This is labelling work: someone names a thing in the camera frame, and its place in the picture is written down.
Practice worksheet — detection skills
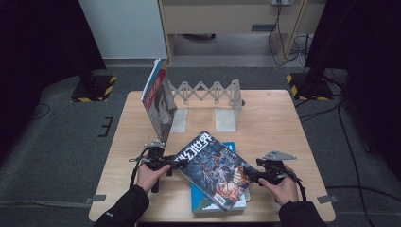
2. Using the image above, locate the white panel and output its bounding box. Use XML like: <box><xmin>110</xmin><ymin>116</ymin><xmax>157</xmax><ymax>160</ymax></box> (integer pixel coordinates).
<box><xmin>78</xmin><ymin>0</ymin><xmax>168</xmax><ymax>60</ymax></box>

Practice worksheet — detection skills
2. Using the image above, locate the portrait cover magazine red label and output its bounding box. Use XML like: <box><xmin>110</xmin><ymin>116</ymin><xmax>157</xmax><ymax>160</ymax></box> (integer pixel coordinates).
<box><xmin>141</xmin><ymin>58</ymin><xmax>179</xmax><ymax>145</ymax></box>

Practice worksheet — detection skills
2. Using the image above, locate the thick blue book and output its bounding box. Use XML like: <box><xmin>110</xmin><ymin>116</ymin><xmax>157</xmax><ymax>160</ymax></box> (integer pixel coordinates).
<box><xmin>190</xmin><ymin>141</ymin><xmax>252</xmax><ymax>215</ymax></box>

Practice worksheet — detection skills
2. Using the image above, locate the expandable grey metal book rack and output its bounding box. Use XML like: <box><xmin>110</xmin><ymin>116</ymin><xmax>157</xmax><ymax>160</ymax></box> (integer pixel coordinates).
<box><xmin>168</xmin><ymin>79</ymin><xmax>246</xmax><ymax>133</ymax></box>

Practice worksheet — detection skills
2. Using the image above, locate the thin black floor cable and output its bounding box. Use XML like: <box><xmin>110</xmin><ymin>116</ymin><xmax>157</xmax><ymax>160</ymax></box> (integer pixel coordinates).
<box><xmin>29</xmin><ymin>102</ymin><xmax>52</xmax><ymax>121</ymax></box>

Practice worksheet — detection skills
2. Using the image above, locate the left hand-held gripper black cable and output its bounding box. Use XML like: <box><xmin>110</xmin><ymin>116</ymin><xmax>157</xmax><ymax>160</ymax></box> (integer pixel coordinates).
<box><xmin>128</xmin><ymin>148</ymin><xmax>149</xmax><ymax>190</ymax></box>

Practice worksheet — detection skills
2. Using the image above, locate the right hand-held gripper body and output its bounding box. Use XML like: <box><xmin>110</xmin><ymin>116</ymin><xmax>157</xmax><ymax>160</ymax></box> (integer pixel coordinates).
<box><xmin>255</xmin><ymin>150</ymin><xmax>298</xmax><ymax>186</ymax></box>

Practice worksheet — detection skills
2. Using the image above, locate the dark illustrated magazine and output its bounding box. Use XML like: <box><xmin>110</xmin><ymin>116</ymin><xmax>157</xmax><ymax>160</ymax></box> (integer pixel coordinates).
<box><xmin>171</xmin><ymin>131</ymin><xmax>261</xmax><ymax>212</ymax></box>

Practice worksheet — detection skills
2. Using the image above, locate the light wooden desk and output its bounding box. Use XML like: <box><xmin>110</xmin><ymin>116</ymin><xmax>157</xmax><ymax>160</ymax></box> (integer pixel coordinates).
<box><xmin>157</xmin><ymin>0</ymin><xmax>325</xmax><ymax>64</ymax></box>

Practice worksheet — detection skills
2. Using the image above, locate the striped black stand base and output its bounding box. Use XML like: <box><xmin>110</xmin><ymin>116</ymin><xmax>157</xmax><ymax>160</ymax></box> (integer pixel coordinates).
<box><xmin>70</xmin><ymin>75</ymin><xmax>117</xmax><ymax>103</ymax></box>
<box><xmin>286</xmin><ymin>72</ymin><xmax>334</xmax><ymax>102</ymax></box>

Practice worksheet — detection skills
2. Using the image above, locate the white cable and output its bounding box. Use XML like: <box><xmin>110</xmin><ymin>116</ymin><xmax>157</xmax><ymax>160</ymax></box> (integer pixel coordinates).
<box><xmin>292</xmin><ymin>34</ymin><xmax>312</xmax><ymax>70</ymax></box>

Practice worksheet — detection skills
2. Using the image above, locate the person's right hand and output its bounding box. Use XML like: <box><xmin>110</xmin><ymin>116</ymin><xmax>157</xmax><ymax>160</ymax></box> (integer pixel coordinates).
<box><xmin>258</xmin><ymin>165</ymin><xmax>300</xmax><ymax>206</ymax></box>

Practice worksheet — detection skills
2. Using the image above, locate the right hand-held gripper black cable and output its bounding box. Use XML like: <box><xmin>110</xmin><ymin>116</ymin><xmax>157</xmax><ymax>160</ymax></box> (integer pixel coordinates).
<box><xmin>283</xmin><ymin>168</ymin><xmax>307</xmax><ymax>202</ymax></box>

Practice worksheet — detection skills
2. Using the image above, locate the hand-held gripper black cable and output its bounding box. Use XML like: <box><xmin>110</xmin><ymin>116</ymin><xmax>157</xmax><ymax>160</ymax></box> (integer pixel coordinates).
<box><xmin>283</xmin><ymin>168</ymin><xmax>307</xmax><ymax>202</ymax></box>
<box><xmin>128</xmin><ymin>148</ymin><xmax>149</xmax><ymax>190</ymax></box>

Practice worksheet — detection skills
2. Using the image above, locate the person's left hand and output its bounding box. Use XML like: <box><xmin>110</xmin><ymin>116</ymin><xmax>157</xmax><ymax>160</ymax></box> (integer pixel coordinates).
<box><xmin>136</xmin><ymin>163</ymin><xmax>171</xmax><ymax>194</ymax></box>

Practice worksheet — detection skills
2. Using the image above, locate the black hanging cable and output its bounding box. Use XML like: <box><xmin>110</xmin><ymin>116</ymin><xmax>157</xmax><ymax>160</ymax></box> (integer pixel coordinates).
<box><xmin>268</xmin><ymin>0</ymin><xmax>313</xmax><ymax>69</ymax></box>

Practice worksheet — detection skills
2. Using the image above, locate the black curtain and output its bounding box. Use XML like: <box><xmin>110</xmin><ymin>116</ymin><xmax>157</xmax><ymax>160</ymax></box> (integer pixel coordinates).
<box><xmin>304</xmin><ymin>0</ymin><xmax>401</xmax><ymax>173</ymax></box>
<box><xmin>0</xmin><ymin>0</ymin><xmax>107</xmax><ymax>159</ymax></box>

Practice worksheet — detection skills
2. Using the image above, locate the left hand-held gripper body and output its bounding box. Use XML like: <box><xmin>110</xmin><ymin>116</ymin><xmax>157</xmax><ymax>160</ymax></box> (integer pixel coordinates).
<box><xmin>138</xmin><ymin>141</ymin><xmax>174</xmax><ymax>194</ymax></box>

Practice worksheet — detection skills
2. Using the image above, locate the grey tape strip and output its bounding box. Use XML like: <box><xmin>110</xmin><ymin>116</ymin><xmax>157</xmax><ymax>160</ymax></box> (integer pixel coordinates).
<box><xmin>84</xmin><ymin>194</ymin><xmax>107</xmax><ymax>205</ymax></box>
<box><xmin>316</xmin><ymin>194</ymin><xmax>339</xmax><ymax>205</ymax></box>

